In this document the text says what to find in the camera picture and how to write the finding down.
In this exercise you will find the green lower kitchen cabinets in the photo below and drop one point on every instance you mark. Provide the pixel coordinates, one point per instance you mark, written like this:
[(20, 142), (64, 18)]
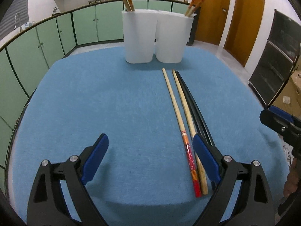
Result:
[(27, 57)]

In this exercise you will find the white double utensil holder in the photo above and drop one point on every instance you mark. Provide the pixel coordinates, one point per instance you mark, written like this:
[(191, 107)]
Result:
[(155, 33)]

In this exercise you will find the orange-ended wooden chopstick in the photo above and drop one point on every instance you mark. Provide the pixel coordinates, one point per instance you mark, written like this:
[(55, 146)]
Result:
[(186, 143)]

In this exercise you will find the right wooden door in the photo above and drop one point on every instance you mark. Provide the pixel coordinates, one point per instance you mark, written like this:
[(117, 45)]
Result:
[(244, 28)]

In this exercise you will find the blue felt table mat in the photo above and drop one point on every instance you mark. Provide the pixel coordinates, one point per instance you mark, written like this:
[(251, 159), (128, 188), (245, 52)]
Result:
[(144, 178)]

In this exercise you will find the black chopstick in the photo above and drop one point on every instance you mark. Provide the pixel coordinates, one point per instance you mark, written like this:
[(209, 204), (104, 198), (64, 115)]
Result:
[(199, 120), (195, 112)]

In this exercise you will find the black glass cabinet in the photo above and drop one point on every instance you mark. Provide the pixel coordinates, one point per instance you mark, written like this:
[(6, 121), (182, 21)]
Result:
[(278, 59)]

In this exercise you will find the cardboard box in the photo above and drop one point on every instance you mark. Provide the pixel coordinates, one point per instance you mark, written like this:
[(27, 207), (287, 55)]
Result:
[(289, 98)]

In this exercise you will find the chrome kitchen faucet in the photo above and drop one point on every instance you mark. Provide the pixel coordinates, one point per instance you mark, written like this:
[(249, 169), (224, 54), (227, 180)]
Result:
[(17, 23)]

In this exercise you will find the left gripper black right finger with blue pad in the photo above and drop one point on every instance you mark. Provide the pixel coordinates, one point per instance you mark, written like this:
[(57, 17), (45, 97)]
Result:
[(253, 206)]

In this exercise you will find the wooden door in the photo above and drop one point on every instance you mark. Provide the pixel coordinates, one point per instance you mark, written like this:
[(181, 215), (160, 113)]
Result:
[(211, 20), (244, 28)]

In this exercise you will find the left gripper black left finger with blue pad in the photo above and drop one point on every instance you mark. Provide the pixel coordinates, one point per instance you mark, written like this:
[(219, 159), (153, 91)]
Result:
[(59, 195)]

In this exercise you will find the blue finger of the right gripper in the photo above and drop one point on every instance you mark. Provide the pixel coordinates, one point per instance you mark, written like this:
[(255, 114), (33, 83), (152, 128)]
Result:
[(281, 113)]

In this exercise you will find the left wooden door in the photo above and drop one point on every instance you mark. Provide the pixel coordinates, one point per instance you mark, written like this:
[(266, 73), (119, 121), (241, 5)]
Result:
[(211, 20)]

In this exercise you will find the person's hand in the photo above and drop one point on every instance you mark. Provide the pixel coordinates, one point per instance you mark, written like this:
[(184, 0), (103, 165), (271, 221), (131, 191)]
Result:
[(292, 180)]

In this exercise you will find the grey window blind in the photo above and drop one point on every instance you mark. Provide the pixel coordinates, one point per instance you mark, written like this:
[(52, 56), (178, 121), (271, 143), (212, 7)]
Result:
[(7, 22)]

